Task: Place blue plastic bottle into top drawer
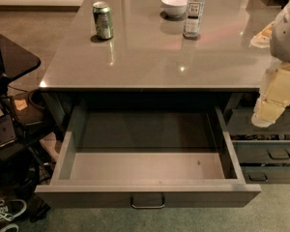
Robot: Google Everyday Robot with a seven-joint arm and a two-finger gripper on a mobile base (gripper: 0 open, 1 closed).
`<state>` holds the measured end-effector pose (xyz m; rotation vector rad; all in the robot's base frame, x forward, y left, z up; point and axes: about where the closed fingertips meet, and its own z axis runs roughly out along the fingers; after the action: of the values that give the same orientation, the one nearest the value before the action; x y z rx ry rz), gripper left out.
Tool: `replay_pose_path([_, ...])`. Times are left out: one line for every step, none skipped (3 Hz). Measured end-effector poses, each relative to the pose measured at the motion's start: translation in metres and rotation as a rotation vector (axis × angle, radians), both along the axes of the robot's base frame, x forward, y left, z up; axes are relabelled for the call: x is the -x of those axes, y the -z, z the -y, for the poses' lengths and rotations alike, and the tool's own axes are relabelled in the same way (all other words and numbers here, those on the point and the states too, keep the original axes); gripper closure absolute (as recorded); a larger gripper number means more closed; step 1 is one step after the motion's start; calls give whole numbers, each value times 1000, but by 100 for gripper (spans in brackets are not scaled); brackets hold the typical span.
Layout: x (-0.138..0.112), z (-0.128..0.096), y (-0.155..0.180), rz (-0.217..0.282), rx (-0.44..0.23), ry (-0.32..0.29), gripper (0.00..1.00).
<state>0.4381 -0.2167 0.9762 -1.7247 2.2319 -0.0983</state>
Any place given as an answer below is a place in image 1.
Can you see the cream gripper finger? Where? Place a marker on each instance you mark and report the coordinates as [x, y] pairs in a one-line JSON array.
[[262, 39], [274, 96]]

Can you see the clear plastic water bottle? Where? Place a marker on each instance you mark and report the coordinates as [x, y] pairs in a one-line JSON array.
[[194, 14]]

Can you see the right middle grey drawer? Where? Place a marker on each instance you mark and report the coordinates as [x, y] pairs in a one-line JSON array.
[[253, 149]]

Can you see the right lower grey drawer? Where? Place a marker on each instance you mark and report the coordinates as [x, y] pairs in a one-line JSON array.
[[267, 174]]

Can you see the open grey top drawer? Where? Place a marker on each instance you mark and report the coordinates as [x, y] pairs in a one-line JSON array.
[[107, 157]]

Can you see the white ceramic bowl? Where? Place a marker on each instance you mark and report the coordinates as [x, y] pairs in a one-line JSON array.
[[174, 8]]

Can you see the green soda can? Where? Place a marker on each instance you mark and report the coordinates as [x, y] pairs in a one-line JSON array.
[[103, 21]]

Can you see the brown box with label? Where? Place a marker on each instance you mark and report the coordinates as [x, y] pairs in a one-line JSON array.
[[28, 107]]

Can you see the smartphone on stand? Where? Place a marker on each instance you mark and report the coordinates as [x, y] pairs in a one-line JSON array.
[[7, 131]]

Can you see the white sneaker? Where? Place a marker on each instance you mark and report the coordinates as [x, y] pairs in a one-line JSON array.
[[11, 209], [12, 227]]

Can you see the metal drawer handle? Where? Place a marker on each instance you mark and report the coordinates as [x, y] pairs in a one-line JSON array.
[[147, 201]]

